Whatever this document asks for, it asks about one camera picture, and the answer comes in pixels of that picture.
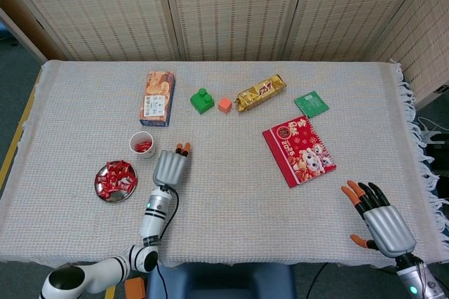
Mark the woven bamboo folding screen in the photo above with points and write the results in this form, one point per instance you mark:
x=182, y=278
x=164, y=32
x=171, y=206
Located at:
x=228, y=7

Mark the white woven tablecloth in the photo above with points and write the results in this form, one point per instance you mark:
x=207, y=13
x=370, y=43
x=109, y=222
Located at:
x=245, y=207

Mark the green sachet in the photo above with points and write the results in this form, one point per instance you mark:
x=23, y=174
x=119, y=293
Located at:
x=311, y=104

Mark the white paper cup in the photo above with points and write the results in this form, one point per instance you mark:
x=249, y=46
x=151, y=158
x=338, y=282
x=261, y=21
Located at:
x=149, y=153

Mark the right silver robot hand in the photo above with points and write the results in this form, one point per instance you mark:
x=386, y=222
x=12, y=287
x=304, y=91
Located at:
x=389, y=230

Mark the green toy brick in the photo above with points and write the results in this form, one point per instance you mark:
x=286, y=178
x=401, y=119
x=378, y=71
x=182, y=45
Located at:
x=201, y=104

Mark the orange cube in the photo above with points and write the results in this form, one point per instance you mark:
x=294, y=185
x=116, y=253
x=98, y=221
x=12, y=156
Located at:
x=224, y=105

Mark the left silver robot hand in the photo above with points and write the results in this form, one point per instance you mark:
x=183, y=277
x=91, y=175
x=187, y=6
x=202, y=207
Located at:
x=170, y=169

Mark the blue chair seat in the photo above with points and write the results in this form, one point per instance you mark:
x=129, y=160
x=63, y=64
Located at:
x=221, y=285

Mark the red spiral calendar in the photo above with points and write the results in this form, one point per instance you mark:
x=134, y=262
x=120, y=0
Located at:
x=298, y=151

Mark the gold snack packet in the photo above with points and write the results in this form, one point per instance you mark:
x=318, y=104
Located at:
x=259, y=93

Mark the silver metal plate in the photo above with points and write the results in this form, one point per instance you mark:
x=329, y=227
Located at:
x=117, y=197

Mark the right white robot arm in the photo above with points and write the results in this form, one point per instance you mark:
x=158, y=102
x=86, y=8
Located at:
x=414, y=279

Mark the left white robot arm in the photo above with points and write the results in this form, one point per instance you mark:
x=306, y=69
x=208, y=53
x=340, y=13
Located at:
x=154, y=214

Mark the orange and blue biscuit box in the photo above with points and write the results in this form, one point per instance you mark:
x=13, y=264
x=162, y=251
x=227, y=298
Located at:
x=156, y=102

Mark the orange block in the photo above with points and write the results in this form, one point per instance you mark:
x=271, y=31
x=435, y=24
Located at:
x=135, y=288

